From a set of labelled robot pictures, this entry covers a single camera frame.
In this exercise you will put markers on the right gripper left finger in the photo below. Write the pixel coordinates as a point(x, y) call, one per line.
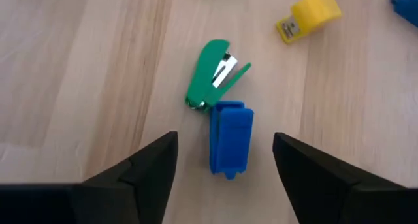
point(130, 191)

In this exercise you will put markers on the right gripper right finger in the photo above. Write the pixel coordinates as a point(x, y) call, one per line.
point(326, 191)

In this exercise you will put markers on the small blue stapler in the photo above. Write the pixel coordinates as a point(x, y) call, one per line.
point(406, 5)
point(232, 139)

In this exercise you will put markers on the small green stapler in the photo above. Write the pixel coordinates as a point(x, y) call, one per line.
point(205, 77)

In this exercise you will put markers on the small yellow stapler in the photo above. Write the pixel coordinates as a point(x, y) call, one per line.
point(310, 15)

